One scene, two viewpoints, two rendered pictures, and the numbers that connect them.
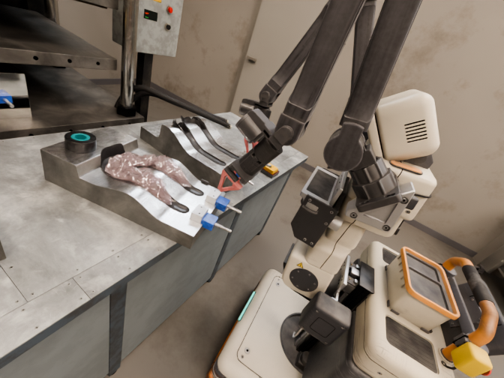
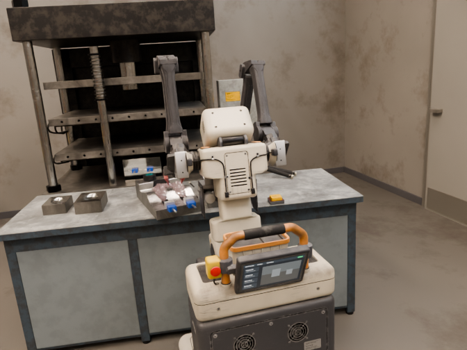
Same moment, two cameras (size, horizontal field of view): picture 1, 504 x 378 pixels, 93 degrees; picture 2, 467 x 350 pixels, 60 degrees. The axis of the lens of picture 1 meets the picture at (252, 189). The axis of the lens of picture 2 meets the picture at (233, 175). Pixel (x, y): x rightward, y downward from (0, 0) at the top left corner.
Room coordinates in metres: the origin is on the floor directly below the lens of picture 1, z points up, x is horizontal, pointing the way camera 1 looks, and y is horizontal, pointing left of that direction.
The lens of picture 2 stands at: (-0.09, -1.87, 1.54)
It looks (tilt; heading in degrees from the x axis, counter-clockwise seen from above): 15 degrees down; 62
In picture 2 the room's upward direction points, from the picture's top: 4 degrees counter-clockwise
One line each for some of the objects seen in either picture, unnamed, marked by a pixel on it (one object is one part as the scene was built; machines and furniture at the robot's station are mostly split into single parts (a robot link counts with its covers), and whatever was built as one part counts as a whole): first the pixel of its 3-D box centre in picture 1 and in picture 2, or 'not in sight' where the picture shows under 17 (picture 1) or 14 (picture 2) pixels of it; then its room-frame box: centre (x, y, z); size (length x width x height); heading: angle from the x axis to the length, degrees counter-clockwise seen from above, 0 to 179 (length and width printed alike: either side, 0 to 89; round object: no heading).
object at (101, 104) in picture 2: not in sight; (107, 142); (0.46, 1.07, 1.10); 0.05 x 0.05 x 1.30
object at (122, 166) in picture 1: (148, 169); (167, 187); (0.63, 0.34, 0.90); 0.26 x 0.18 x 0.08; 86
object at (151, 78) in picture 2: not in sight; (130, 80); (0.77, 1.38, 1.51); 1.10 x 0.70 x 0.05; 159
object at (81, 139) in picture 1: (81, 142); (149, 177); (0.59, 0.54, 0.93); 0.08 x 0.08 x 0.04
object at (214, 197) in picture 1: (224, 205); (192, 205); (0.67, 0.07, 0.85); 0.13 x 0.05 x 0.05; 86
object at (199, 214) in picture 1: (211, 223); (172, 208); (0.56, 0.07, 0.85); 0.13 x 0.05 x 0.05; 86
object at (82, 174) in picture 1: (145, 180); (167, 194); (0.62, 0.34, 0.85); 0.50 x 0.26 x 0.11; 86
